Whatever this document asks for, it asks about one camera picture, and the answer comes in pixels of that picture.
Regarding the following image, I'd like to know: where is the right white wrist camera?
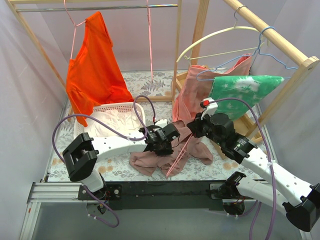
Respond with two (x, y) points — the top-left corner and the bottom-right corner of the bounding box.
(200, 97), (218, 120)

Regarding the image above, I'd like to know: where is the green tie dye shirt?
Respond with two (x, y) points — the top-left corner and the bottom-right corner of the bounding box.
(208, 75), (284, 121)

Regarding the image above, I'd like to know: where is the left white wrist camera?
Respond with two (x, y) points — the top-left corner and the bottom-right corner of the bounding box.
(154, 118), (168, 128)

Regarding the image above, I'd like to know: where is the pale pink cloth in basket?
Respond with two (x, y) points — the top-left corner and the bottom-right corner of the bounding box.
(84, 109), (142, 137)

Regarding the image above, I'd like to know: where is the pink hanger seen edge on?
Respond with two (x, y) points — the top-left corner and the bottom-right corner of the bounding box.
(146, 0), (154, 83)

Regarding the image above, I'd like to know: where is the white plastic laundry basket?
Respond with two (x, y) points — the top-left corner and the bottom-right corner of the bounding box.
(73, 102), (146, 138)

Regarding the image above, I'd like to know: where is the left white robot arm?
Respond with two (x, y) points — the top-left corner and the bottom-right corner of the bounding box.
(62, 123), (180, 200)

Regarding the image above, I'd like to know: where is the dusty pink t shirt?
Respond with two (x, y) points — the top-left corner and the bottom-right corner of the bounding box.
(129, 120), (214, 177)

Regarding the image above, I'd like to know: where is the right wooden clothes rack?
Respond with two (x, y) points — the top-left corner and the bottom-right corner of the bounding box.
(174, 0), (320, 161)

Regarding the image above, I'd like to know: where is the wooden clothes rack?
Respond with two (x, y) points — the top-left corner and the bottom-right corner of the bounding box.
(174, 0), (320, 161)
(4, 0), (183, 120)

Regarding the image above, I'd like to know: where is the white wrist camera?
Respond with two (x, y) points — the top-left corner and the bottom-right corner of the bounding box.
(200, 97), (218, 120)
(154, 118), (168, 128)

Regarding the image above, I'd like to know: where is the pink wire hanger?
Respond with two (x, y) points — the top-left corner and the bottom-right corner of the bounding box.
(165, 134), (193, 178)

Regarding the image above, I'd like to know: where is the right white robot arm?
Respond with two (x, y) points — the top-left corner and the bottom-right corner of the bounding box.
(187, 113), (320, 232)

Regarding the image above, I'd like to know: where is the floral table mat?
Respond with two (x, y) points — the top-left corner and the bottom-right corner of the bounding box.
(45, 70), (260, 182)

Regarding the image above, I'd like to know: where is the salmon pink shirt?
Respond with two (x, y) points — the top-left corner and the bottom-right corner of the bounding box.
(172, 54), (252, 123)

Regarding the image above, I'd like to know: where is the cream plastic hanger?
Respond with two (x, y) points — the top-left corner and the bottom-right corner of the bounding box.
(176, 5), (259, 64)

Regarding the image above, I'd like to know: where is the blue wire hanger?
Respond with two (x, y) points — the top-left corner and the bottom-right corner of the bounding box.
(195, 26), (298, 82)

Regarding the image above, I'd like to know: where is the left wooden clothes rack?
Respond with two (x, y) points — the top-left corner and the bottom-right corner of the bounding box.
(4, 0), (183, 120)

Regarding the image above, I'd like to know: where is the orange t shirt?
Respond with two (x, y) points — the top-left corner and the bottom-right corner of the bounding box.
(65, 11), (137, 128)

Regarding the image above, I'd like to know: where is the pink hanger holding orange shirt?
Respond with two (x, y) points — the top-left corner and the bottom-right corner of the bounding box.
(63, 0), (86, 59)

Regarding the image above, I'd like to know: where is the black base bar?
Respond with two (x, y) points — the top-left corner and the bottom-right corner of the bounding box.
(77, 180), (241, 211)

